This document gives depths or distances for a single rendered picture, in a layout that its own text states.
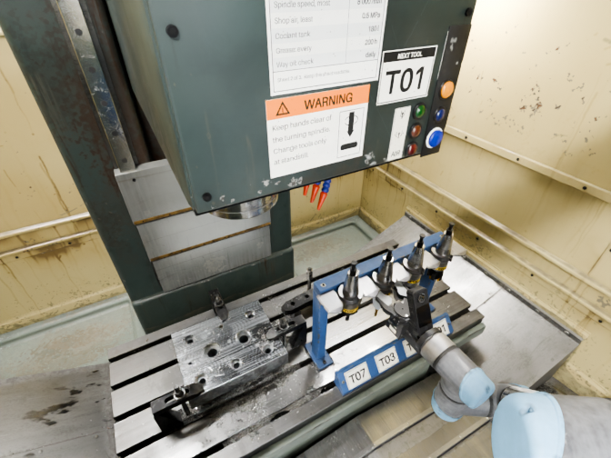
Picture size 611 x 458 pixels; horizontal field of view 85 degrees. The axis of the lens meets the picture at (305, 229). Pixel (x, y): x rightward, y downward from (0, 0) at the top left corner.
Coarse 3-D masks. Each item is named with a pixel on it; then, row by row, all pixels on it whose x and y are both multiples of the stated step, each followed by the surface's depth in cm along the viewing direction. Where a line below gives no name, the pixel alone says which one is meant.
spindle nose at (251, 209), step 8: (256, 200) 63; (264, 200) 64; (272, 200) 66; (232, 208) 62; (240, 208) 62; (248, 208) 63; (256, 208) 64; (264, 208) 65; (216, 216) 65; (224, 216) 64; (232, 216) 64; (240, 216) 64; (248, 216) 64
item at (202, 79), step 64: (128, 0) 37; (192, 0) 31; (256, 0) 34; (448, 0) 45; (128, 64) 70; (192, 64) 34; (256, 64) 37; (192, 128) 38; (256, 128) 42; (384, 128) 52; (192, 192) 42; (256, 192) 47
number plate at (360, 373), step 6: (360, 366) 99; (366, 366) 100; (348, 372) 98; (354, 372) 98; (360, 372) 99; (366, 372) 100; (348, 378) 97; (354, 378) 98; (360, 378) 99; (366, 378) 100; (348, 384) 97; (354, 384) 98
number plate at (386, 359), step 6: (390, 348) 104; (378, 354) 102; (384, 354) 103; (390, 354) 103; (396, 354) 104; (378, 360) 102; (384, 360) 102; (390, 360) 103; (396, 360) 104; (378, 366) 101; (384, 366) 102; (390, 366) 103
